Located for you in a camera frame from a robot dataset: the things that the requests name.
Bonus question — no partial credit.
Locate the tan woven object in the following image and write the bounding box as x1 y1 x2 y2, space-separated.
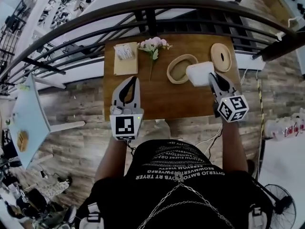
16 129 30 153

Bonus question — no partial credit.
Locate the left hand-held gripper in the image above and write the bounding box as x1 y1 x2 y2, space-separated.
109 76 145 141

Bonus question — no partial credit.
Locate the oval woven lid with hole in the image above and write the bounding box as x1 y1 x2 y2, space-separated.
210 42 233 73

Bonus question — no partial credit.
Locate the white glass-top table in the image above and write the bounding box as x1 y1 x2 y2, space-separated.
8 72 52 169

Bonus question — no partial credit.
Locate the person's right forearm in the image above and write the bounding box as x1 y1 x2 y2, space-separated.
221 120 249 173

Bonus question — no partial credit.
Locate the person's left forearm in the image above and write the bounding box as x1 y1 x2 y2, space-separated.
94 137 127 181

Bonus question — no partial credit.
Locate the white strap buckle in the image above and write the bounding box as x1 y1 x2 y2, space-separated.
248 204 268 229
86 202 105 229

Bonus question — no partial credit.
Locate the white cable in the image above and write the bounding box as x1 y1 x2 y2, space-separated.
194 122 224 154

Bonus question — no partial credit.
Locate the white square box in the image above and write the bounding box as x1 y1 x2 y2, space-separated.
185 61 216 87

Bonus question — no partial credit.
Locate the dark metal railing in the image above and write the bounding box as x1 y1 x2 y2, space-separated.
0 0 305 97

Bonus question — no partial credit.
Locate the person's black printed shirt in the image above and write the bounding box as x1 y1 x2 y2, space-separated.
75 139 275 229

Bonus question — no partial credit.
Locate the tan flat box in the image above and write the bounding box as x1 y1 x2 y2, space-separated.
113 42 139 76

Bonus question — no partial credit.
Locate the small clear bottle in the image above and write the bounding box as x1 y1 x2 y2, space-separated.
14 83 31 92

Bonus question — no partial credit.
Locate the pack of red-capped bottles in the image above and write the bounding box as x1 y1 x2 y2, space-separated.
264 112 305 142

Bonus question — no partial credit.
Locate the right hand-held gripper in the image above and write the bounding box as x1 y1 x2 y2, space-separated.
208 72 250 124

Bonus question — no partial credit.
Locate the pink artificial flower bouquet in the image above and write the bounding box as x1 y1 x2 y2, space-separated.
137 36 173 81

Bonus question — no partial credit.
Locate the brown cardboard box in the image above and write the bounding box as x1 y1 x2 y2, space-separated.
258 0 294 29

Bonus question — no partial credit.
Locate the silver chain necklace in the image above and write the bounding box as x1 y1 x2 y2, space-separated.
137 180 237 229

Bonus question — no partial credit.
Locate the yellow black striped cable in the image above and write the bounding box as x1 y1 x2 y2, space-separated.
255 70 265 142

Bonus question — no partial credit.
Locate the black standing fan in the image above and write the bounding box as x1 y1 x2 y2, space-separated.
258 183 297 229

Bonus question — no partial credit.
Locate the oval wooden bowl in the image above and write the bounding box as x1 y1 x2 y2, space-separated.
166 53 199 84

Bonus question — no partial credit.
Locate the white clear packet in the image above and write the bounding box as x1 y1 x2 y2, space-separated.
114 44 134 61

